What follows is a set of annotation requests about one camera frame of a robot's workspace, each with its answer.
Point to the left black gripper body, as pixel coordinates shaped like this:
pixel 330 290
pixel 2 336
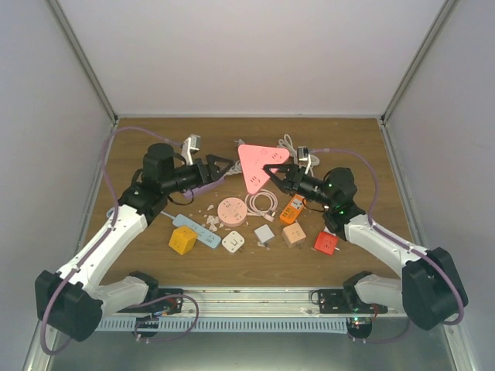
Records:
pixel 202 178

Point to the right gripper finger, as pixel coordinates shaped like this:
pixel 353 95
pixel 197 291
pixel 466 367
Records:
pixel 282 168
pixel 274 178

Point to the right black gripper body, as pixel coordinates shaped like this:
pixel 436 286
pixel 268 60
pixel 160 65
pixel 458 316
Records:
pixel 296 184

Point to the pink triangular power strip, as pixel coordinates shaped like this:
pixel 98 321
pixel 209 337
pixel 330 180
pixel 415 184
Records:
pixel 253 158

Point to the beige cube socket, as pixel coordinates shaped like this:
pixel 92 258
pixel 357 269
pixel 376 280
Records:
pixel 293 235

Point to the white square plug adapter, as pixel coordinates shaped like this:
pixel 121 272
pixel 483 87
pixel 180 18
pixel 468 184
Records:
pixel 233 241

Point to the purple power strip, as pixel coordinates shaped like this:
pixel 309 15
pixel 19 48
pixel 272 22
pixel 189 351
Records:
pixel 203 189

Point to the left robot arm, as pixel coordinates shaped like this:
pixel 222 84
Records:
pixel 72 300

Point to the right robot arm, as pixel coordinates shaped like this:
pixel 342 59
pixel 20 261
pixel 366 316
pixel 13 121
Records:
pixel 428 289

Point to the orange power strip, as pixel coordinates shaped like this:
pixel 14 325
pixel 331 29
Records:
pixel 292 210

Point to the pink round power socket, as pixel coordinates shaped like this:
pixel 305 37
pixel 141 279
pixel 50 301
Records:
pixel 232 212

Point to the grey white charger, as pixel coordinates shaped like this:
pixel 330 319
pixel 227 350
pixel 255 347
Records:
pixel 264 235

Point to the blue power strip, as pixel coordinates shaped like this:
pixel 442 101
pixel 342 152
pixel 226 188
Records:
pixel 197 230

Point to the yellow cube socket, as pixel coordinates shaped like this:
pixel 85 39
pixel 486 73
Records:
pixel 182 240

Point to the red cube socket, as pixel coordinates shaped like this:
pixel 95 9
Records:
pixel 326 243

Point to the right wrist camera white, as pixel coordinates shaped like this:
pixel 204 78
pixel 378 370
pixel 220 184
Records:
pixel 304 159

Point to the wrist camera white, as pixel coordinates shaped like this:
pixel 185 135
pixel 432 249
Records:
pixel 304 159
pixel 190 147

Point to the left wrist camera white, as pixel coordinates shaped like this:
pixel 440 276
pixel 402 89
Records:
pixel 190 147

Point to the aluminium front rail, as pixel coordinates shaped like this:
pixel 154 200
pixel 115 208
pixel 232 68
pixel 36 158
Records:
pixel 263 302

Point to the left metal frame post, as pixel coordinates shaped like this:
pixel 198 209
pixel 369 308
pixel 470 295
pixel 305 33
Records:
pixel 77 49

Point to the metal frame post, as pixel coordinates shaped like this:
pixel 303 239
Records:
pixel 77 49
pixel 434 30

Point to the slotted cable duct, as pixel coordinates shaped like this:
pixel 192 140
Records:
pixel 278 325

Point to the right metal frame post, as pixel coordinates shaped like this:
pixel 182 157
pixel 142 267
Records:
pixel 434 30

